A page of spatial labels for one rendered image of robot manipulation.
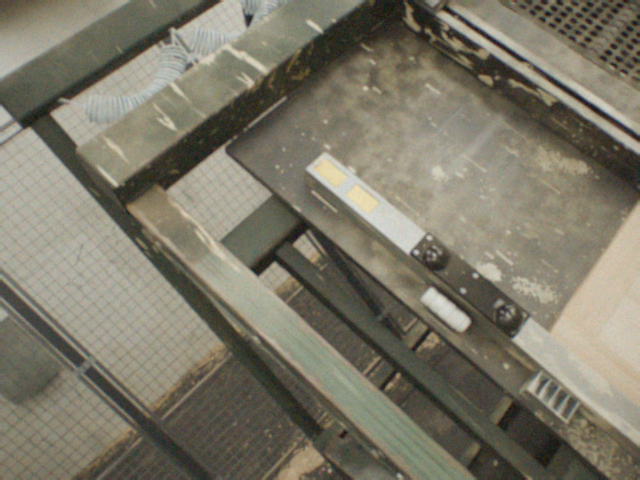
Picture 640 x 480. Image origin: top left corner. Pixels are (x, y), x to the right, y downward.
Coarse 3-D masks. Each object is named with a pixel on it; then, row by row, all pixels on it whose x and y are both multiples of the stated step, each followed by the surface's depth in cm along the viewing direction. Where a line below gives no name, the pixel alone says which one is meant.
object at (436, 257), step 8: (432, 248) 65; (440, 248) 64; (424, 256) 65; (432, 256) 64; (440, 256) 64; (448, 256) 64; (424, 264) 65; (432, 264) 64; (440, 264) 64; (448, 264) 65
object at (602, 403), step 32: (320, 160) 82; (320, 192) 84; (384, 224) 78; (448, 288) 75; (480, 320) 75; (512, 352) 75; (544, 352) 72; (576, 384) 70; (608, 384) 71; (608, 416) 69
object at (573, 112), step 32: (416, 0) 96; (448, 0) 95; (416, 32) 101; (448, 32) 95; (480, 32) 95; (480, 64) 95; (512, 64) 91; (544, 64) 91; (512, 96) 95; (544, 96) 90; (576, 96) 90; (576, 128) 90; (608, 128) 86; (608, 160) 90
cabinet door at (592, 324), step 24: (624, 240) 83; (600, 264) 81; (624, 264) 81; (576, 288) 81; (600, 288) 79; (624, 288) 79; (576, 312) 77; (600, 312) 77; (624, 312) 78; (552, 336) 75; (576, 336) 75; (600, 336) 76; (624, 336) 76; (600, 360) 74; (624, 360) 75; (624, 384) 73
